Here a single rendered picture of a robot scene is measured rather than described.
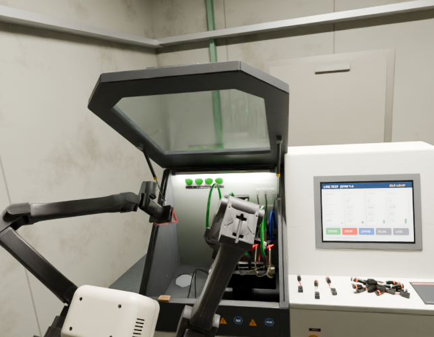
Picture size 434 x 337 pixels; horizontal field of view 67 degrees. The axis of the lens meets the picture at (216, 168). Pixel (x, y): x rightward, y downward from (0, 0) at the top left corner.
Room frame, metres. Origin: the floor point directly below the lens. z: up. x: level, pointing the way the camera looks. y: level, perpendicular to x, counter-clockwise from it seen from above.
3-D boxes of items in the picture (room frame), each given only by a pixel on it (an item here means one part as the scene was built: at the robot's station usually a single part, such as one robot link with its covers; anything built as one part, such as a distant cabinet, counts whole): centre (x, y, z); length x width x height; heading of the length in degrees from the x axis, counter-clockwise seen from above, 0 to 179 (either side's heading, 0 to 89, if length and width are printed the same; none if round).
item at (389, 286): (1.27, -0.67, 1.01); 0.23 x 0.11 x 0.06; 79
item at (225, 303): (1.33, 0.07, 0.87); 0.62 x 0.04 x 0.16; 79
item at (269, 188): (1.77, -0.26, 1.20); 0.13 x 0.03 x 0.31; 79
